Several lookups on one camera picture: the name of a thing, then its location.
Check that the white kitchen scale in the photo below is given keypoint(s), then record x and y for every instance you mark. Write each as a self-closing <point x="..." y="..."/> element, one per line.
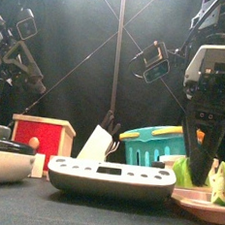
<point x="111" y="179"/>

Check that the green starfruit piece white cut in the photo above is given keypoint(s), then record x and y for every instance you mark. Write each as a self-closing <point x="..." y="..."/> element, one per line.
<point x="221" y="185"/>

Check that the vertical metal frame pole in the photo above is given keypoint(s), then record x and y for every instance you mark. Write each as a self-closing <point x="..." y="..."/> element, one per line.
<point x="118" y="50"/>

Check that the small white wooden block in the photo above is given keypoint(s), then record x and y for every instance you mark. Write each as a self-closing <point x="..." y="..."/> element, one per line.
<point x="38" y="165"/>

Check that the black pot lid grey knob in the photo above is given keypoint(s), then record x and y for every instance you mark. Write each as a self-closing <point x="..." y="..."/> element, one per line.
<point x="4" y="143"/>

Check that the small wooden egg knob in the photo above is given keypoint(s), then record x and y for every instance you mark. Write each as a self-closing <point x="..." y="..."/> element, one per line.
<point x="34" y="142"/>

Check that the small white cup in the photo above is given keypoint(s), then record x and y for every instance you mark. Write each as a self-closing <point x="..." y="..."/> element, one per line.
<point x="171" y="160"/>

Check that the white toy knife block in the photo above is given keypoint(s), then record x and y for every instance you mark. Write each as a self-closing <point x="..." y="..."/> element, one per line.
<point x="96" y="145"/>

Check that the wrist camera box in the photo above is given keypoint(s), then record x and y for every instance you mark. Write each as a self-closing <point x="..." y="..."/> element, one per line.
<point x="156" y="62"/>
<point x="26" y="27"/>

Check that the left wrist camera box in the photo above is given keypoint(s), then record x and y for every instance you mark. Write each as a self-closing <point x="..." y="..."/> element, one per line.
<point x="26" y="27"/>

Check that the pink toy plate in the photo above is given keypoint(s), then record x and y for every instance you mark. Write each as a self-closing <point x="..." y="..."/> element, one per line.
<point x="199" y="205"/>

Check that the small orange toy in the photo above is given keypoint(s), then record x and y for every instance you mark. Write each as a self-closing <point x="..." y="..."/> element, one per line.
<point x="200" y="136"/>

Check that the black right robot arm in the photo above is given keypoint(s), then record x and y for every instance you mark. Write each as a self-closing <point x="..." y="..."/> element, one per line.
<point x="221" y="17"/>

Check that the red wooden box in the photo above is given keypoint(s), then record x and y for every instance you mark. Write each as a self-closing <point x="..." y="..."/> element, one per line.
<point x="45" y="137"/>

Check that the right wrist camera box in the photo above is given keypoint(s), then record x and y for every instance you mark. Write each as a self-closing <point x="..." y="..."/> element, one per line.
<point x="156" y="62"/>

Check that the white toy pot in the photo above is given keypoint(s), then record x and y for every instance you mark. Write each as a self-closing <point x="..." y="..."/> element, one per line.
<point x="3" y="167"/>

